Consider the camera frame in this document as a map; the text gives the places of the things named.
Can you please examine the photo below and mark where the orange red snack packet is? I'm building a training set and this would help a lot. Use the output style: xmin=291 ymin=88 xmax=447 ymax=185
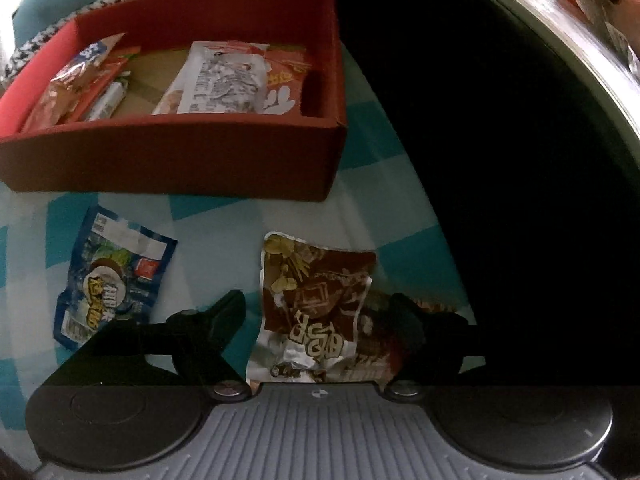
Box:
xmin=252 ymin=44 xmax=309 ymax=117

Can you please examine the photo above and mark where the brown snack packet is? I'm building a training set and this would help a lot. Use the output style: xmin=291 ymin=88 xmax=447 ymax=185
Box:
xmin=246 ymin=231 xmax=463 ymax=390

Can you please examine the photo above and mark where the red blue white snack packet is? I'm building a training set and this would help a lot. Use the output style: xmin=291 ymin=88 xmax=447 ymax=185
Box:
xmin=21 ymin=33 xmax=128 ymax=132

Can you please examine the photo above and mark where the red green snack packet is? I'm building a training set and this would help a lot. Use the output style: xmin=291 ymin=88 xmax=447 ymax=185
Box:
xmin=112 ymin=45 xmax=148 ymax=73

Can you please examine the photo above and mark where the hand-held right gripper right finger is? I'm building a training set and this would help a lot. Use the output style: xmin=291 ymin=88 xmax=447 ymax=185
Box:
xmin=384 ymin=291 xmax=488 ymax=402

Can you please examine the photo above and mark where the teal white checkered blanket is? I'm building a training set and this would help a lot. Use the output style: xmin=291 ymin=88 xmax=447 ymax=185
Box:
xmin=0 ymin=52 xmax=478 ymax=466

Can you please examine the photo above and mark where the white stick packet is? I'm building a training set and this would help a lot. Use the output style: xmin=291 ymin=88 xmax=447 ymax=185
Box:
xmin=84 ymin=72 xmax=133 ymax=122

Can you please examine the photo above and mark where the grey round table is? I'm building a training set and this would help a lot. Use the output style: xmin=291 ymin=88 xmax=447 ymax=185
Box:
xmin=440 ymin=0 xmax=640 ymax=143

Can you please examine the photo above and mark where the red cardboard box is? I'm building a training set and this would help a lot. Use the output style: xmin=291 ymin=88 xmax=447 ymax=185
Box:
xmin=0 ymin=0 xmax=348 ymax=203

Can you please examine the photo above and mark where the white black print snack packet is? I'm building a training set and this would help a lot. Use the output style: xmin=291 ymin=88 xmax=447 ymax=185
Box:
xmin=151 ymin=41 xmax=269 ymax=116

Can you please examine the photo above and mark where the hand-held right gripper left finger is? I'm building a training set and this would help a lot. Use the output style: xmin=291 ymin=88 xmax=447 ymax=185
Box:
xmin=47 ymin=289 xmax=251 ymax=402

